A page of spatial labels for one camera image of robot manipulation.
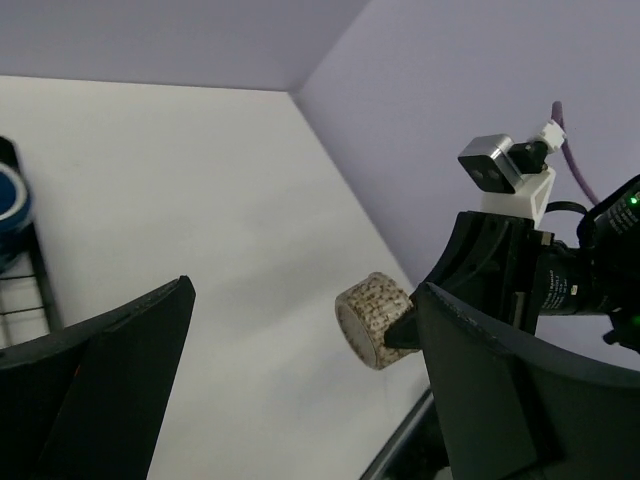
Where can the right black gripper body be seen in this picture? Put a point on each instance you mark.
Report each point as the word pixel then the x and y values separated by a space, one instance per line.
pixel 557 280

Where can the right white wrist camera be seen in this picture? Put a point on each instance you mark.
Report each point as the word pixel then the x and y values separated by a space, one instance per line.
pixel 514 177

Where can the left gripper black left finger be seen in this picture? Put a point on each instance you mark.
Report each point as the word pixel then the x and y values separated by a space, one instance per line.
pixel 88 402

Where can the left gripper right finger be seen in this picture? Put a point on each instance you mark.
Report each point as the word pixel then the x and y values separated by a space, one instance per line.
pixel 512 406

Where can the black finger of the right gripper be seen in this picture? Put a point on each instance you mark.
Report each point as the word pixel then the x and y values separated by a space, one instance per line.
pixel 479 263

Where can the small brown round lid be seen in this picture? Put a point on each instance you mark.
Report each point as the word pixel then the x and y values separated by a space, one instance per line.
pixel 365 312

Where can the black wire dish rack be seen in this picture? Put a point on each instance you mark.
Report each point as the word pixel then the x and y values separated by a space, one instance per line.
pixel 28 306

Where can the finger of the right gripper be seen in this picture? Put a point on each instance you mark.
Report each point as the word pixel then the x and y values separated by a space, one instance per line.
pixel 403 333

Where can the dark blue mug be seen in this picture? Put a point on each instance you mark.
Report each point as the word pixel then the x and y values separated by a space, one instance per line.
pixel 16 217

